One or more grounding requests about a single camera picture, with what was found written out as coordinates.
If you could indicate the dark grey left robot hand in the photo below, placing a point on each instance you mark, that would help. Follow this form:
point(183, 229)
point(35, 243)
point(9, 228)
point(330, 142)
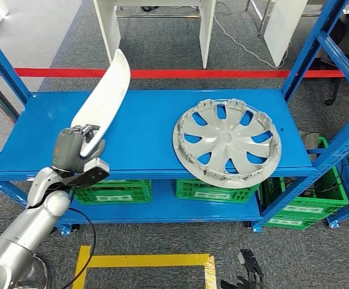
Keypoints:
point(67, 149)

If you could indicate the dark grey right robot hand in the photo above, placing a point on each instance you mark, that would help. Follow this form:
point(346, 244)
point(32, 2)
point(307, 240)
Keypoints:
point(252, 271)

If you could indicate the white curved plastic panel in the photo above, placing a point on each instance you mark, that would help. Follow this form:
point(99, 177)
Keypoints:
point(105, 91)

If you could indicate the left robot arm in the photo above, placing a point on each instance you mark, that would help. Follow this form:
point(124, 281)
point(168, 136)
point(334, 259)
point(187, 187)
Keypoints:
point(26, 235)

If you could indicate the blue metal shelf rack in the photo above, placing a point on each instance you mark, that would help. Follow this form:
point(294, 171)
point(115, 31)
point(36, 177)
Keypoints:
point(147, 131)
point(332, 222)

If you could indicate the white desk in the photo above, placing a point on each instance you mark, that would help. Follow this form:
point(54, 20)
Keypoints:
point(109, 32)

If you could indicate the grey wheel cover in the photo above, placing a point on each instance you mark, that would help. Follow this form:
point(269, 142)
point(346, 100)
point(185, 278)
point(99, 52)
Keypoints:
point(225, 139)

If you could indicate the yellow floor tape rectangle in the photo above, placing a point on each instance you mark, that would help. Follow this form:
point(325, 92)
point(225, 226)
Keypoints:
point(147, 260)

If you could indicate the red barrier belt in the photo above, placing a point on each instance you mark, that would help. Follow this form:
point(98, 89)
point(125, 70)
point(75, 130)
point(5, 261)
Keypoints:
point(192, 73)

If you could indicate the white desk side panel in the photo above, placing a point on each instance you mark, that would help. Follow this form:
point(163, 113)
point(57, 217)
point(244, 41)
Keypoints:
point(282, 32)

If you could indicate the chrome desk leg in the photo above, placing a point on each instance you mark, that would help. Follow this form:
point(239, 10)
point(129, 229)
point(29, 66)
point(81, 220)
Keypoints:
point(263, 20)

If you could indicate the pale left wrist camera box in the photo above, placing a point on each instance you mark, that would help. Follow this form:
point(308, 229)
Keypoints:
point(90, 173)

